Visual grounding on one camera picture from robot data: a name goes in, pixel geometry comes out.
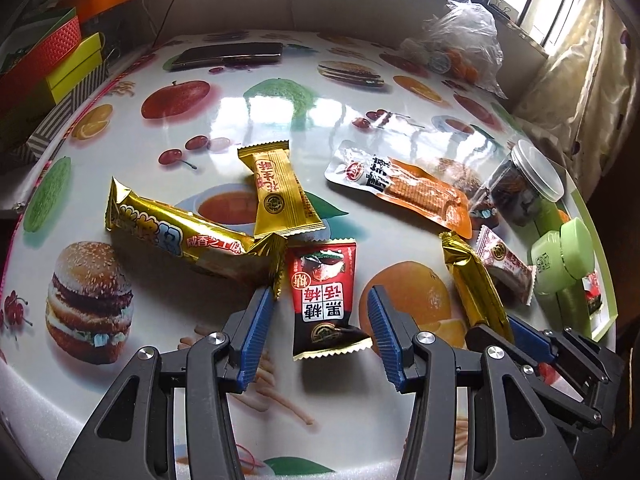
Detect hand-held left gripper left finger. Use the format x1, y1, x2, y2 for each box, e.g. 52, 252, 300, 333
57, 286, 276, 480

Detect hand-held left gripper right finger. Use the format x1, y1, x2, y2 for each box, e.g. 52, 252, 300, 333
366, 285, 583, 480

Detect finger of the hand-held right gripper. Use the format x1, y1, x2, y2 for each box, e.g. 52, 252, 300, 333
465, 324, 608, 431
507, 315, 623, 401

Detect green cardboard box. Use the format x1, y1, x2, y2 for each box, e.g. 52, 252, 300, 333
537, 175, 618, 341

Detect long gold snack packet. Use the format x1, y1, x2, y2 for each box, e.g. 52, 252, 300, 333
439, 230, 516, 343
104, 176, 288, 293

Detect white red candy packet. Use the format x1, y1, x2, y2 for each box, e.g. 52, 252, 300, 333
472, 225, 538, 306

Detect gold candy packet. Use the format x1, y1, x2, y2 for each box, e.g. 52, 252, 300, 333
236, 140, 331, 243

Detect orange white konjac packet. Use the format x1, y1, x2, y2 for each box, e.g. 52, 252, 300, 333
324, 140, 473, 240

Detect green cream jar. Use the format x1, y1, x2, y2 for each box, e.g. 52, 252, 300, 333
530, 217, 596, 296

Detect clear jar white lid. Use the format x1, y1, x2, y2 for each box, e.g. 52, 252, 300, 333
470, 139, 566, 228

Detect cream patterned curtain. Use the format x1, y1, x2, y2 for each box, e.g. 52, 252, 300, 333
515, 0, 631, 196

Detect black phone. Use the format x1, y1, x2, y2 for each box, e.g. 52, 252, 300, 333
169, 41, 284, 72

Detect black white striped box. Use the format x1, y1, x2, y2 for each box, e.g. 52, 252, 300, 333
20, 77, 113, 161

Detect clear plastic bag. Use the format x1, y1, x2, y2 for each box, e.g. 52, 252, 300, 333
400, 0, 508, 98

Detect yellow green box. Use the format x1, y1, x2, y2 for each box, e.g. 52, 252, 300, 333
47, 32, 108, 106

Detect red textured box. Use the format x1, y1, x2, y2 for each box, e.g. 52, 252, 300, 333
0, 7, 83, 111

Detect white cable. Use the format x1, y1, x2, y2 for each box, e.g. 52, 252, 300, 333
140, 0, 201, 46

